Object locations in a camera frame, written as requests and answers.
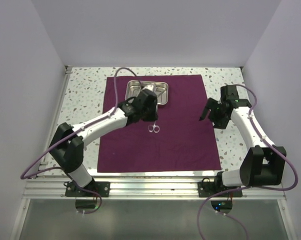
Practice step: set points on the aluminium frame rail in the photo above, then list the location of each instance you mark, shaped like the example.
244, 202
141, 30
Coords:
85, 86

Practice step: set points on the steel surgical scissors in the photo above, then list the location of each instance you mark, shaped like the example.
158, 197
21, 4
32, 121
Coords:
153, 128

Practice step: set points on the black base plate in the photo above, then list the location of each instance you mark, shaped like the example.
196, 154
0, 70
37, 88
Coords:
208, 187
100, 187

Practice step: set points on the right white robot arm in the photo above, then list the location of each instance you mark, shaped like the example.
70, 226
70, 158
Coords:
263, 164

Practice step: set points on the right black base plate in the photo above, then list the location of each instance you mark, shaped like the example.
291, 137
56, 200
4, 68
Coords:
208, 187

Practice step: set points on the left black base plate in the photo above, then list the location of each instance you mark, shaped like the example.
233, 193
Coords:
100, 187

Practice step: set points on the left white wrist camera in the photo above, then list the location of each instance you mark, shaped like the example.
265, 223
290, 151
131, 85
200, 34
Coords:
150, 87

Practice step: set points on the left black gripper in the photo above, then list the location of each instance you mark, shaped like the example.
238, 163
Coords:
153, 116

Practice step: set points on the purple cloth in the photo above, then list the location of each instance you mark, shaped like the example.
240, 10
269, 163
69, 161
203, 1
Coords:
183, 143

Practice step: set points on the steel instrument tray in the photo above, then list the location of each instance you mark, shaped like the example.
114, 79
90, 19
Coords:
161, 89

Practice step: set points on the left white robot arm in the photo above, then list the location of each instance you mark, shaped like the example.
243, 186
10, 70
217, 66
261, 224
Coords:
68, 143

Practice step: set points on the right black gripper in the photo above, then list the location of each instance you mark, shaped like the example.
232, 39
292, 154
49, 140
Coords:
212, 104

